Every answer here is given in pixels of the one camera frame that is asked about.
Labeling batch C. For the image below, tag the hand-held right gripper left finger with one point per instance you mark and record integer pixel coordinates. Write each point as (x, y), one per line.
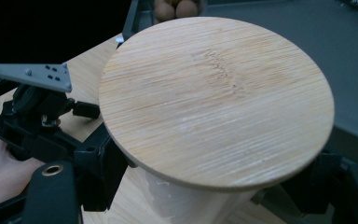
(52, 199)

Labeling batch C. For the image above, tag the glass jar pale contents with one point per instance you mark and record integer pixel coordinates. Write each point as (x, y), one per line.
(214, 102)

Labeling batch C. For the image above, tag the tall glass jar brown balls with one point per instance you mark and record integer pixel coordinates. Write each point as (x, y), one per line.
(174, 11)

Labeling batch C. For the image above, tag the dark grey corner rack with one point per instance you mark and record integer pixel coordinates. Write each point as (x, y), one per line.
(338, 46)

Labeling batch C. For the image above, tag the rack drawer silver knob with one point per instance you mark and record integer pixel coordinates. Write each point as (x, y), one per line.
(119, 39)

